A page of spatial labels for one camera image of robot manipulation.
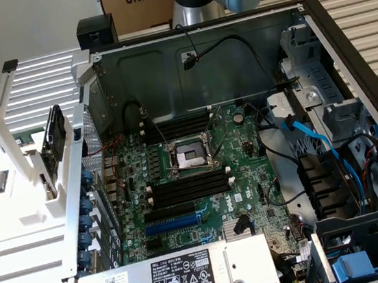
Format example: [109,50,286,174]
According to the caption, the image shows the black RAM slot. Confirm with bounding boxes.
[137,108,217,147]
[143,164,238,211]

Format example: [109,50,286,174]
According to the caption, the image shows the green RAM stick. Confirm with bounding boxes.
[0,125,49,149]

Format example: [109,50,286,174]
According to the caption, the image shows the CPU socket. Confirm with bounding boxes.
[162,131,223,181]

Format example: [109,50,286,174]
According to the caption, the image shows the socket locking lever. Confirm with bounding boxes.
[206,122,236,164]
[138,104,173,155]

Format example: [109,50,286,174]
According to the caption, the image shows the green Dell motherboard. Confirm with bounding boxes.
[95,97,310,275]

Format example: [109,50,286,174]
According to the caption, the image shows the open PC case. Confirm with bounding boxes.
[34,0,378,283]

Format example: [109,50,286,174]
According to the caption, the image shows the black expansion slot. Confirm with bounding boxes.
[142,200,199,224]

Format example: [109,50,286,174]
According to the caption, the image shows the blue expansion slot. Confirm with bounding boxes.
[142,212,203,237]

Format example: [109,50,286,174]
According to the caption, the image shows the silver chipset heatsink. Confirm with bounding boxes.
[220,214,257,241]

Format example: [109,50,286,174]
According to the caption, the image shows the silver power supply unit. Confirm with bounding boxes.
[63,231,282,283]

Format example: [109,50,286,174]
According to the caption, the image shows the grey metal disk bay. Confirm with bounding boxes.
[257,16,377,160]

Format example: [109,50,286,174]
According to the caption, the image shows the graphics card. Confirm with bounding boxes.
[32,130,66,201]

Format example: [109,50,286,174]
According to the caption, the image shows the small black box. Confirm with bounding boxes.
[74,12,120,53]

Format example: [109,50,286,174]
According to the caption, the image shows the white parts rack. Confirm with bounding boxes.
[0,52,95,245]

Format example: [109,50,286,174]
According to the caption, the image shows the black wire with connector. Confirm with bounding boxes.
[174,10,293,98]

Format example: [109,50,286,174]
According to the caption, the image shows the blue SATA wire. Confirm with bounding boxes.
[277,106,369,217]

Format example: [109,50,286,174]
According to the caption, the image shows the blue plastic drive bracket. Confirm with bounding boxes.
[328,245,378,283]

